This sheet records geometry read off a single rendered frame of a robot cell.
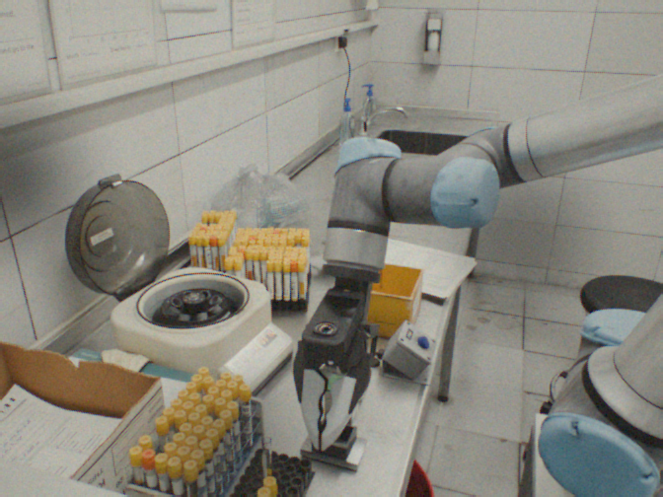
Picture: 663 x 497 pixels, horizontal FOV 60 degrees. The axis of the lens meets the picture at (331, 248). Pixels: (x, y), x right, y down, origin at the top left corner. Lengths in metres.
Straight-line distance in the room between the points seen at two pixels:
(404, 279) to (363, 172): 0.59
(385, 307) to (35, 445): 0.62
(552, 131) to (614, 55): 2.39
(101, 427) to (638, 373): 0.69
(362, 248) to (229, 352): 0.42
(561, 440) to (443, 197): 0.27
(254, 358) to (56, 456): 0.34
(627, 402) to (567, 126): 0.29
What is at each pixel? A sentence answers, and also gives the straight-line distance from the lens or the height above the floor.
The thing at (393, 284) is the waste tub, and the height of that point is 0.93.
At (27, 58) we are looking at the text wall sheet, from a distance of 1.08.
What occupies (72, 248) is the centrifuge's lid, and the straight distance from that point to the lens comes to 1.07.
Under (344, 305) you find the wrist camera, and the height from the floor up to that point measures 1.19.
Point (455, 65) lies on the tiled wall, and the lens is 3.08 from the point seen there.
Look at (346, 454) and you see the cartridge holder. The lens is 0.88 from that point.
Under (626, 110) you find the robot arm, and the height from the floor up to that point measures 1.40.
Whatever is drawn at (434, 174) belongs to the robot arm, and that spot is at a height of 1.33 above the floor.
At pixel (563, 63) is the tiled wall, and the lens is 3.06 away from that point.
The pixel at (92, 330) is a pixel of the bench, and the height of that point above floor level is 0.88.
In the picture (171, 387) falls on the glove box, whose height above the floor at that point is 0.94.
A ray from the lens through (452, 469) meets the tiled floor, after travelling 2.15.
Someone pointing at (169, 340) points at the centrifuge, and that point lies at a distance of 0.98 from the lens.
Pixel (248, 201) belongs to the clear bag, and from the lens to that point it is 1.50.
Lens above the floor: 1.52
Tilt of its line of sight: 25 degrees down
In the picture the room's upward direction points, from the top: straight up
